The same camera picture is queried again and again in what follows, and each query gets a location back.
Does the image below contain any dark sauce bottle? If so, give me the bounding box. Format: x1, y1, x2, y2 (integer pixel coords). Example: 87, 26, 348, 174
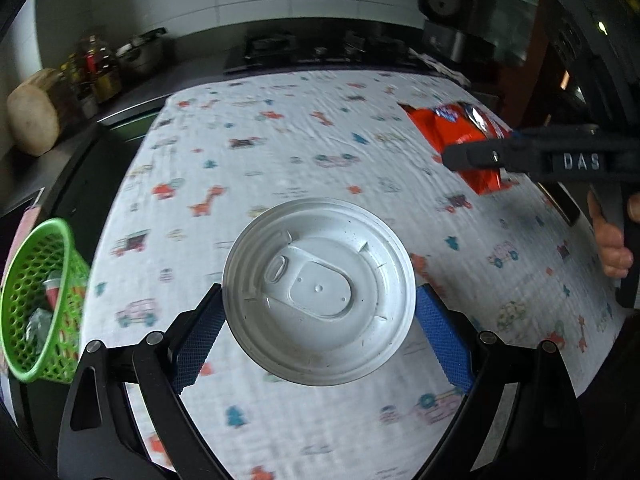
61, 57, 86, 102

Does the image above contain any large red paper cup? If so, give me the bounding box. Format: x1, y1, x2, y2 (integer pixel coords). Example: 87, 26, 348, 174
42, 271, 67, 309

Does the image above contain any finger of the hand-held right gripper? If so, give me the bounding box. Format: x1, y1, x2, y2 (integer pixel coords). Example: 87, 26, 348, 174
442, 139, 531, 173
510, 124, 598, 140

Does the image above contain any black gas stove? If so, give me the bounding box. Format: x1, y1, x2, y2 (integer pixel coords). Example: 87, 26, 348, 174
223, 30, 426, 73

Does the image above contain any wooden glass door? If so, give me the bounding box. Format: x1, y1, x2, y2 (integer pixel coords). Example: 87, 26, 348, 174
472, 0, 556, 106

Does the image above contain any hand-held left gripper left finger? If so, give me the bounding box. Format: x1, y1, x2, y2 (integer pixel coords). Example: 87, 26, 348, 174
59, 284, 226, 480

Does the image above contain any steel cooking pot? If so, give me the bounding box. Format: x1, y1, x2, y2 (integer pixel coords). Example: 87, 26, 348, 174
116, 27, 168, 78

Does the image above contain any green plastic basket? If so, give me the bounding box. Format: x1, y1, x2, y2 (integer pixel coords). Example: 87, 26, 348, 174
0, 218, 91, 383

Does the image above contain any round wooden chopping block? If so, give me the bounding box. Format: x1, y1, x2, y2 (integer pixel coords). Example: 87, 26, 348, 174
7, 68, 76, 157

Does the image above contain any pink towel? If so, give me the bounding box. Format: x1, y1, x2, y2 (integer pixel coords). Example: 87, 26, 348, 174
15, 204, 44, 261

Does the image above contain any white patterned rag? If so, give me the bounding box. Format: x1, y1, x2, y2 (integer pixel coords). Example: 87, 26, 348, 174
410, 50, 472, 87

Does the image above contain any person's right hand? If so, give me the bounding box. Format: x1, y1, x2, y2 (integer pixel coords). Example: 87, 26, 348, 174
587, 192, 632, 278

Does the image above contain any white plastic lid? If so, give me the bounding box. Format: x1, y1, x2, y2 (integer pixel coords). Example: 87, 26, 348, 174
222, 197, 417, 387

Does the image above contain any white printed tablecloth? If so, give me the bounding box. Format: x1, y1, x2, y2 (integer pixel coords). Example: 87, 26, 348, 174
87, 70, 628, 480

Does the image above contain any red snack bag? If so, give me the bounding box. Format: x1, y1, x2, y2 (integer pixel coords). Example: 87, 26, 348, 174
400, 101, 516, 196

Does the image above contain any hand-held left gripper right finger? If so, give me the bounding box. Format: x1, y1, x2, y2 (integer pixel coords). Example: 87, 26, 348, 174
415, 284, 586, 480

